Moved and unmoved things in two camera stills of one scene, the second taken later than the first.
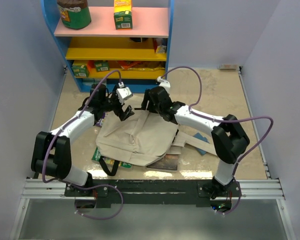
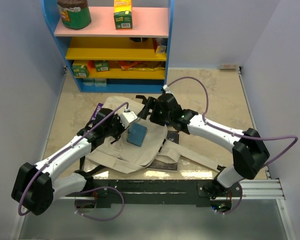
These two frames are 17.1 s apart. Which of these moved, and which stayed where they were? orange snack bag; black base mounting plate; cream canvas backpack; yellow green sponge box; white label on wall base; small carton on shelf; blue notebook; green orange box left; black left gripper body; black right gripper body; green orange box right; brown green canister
Moved: black left gripper body; black right gripper body; cream canvas backpack; blue notebook
Stayed: small carton on shelf; yellow green sponge box; green orange box left; green orange box right; black base mounting plate; white label on wall base; orange snack bag; brown green canister
